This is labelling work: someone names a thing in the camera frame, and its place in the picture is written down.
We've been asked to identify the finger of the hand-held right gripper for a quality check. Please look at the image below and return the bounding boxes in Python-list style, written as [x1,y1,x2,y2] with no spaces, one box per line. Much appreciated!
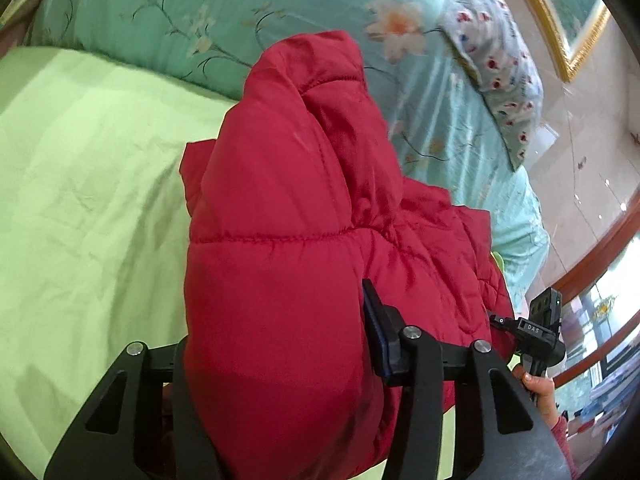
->
[486,312,518,335]

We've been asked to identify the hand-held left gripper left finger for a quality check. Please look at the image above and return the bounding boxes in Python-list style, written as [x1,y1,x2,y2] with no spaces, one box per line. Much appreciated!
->
[44,337,223,480]

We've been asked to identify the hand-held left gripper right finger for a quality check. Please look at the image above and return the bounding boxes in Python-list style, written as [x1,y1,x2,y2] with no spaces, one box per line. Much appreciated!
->
[361,279,574,480]

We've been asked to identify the red quilted jacket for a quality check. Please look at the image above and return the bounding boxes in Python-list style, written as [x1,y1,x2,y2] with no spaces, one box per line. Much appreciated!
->
[180,30,519,477]

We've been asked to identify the person's right forearm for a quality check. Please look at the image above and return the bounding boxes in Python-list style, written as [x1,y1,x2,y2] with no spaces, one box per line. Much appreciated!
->
[549,414,585,479]

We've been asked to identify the person's right hand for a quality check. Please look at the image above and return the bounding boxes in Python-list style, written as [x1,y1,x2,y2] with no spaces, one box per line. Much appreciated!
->
[512,364,562,430]

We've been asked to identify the stack of books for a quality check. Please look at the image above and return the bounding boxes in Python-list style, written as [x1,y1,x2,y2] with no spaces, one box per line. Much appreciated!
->
[565,355,632,457]

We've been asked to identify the light green bed sheet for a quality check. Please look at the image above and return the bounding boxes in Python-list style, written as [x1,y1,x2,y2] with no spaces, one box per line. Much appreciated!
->
[0,46,507,480]

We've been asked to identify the light blue printed pillow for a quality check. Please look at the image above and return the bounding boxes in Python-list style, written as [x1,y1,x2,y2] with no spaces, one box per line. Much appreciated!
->
[439,0,546,173]

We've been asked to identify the teal floral quilt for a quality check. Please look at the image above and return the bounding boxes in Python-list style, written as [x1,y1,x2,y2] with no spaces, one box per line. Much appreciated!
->
[27,0,552,311]

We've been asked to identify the wooden window frame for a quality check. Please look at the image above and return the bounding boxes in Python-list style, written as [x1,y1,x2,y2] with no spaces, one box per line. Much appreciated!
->
[549,200,640,392]

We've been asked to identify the gold picture frame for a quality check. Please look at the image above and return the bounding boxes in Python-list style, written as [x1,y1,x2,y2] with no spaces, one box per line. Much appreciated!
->
[500,0,614,84]

